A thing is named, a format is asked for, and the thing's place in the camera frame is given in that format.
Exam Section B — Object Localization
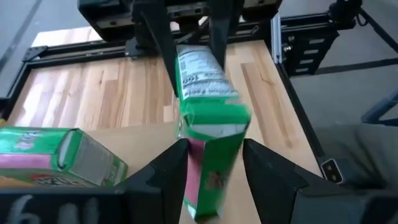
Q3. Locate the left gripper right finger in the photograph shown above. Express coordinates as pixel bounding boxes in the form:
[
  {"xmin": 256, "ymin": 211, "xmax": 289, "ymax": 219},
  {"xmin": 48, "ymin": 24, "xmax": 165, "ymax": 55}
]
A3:
[{"xmin": 242, "ymin": 139, "xmax": 398, "ymax": 224}]

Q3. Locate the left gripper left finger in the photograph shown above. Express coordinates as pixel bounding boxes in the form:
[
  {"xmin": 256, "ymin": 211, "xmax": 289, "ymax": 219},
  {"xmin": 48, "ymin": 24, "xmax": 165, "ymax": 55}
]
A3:
[{"xmin": 0, "ymin": 139, "xmax": 190, "ymax": 224}]

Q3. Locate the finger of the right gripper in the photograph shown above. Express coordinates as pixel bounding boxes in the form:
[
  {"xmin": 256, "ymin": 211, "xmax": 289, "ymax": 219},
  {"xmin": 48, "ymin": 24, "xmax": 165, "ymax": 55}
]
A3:
[
  {"xmin": 208, "ymin": 0, "xmax": 245, "ymax": 71},
  {"xmin": 136, "ymin": 0, "xmax": 180, "ymax": 97}
]

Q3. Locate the green Apple Jacks cereal box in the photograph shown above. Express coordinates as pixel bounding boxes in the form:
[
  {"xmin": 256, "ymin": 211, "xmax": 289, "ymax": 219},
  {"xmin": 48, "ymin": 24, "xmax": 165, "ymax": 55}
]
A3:
[
  {"xmin": 0, "ymin": 126, "xmax": 129, "ymax": 189},
  {"xmin": 174, "ymin": 43, "xmax": 252, "ymax": 222}
]

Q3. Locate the small white-rimmed black device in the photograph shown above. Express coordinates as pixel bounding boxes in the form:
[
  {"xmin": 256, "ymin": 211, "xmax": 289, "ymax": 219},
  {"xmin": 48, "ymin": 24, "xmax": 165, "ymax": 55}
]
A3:
[{"xmin": 320, "ymin": 157, "xmax": 345, "ymax": 185}]

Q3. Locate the black slotted control box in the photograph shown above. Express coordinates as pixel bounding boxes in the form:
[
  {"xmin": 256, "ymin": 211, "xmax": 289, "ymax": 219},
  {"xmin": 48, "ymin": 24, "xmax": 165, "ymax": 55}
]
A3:
[{"xmin": 281, "ymin": 29, "xmax": 340, "ymax": 77}]

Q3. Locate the dark blue bar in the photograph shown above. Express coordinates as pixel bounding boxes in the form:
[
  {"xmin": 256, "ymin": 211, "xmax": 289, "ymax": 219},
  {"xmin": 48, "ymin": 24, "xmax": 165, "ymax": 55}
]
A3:
[{"xmin": 361, "ymin": 89, "xmax": 398, "ymax": 127}]

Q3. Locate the silver aluminium post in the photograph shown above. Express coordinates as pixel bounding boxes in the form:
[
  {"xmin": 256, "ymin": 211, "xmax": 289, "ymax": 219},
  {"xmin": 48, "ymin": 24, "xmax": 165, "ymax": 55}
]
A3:
[{"xmin": 270, "ymin": 14, "xmax": 283, "ymax": 64}]

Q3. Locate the black clamp mount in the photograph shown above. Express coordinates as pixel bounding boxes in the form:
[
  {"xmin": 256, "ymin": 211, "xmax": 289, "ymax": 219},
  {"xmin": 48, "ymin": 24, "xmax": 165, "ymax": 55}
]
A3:
[{"xmin": 328, "ymin": 0, "xmax": 364, "ymax": 29}]

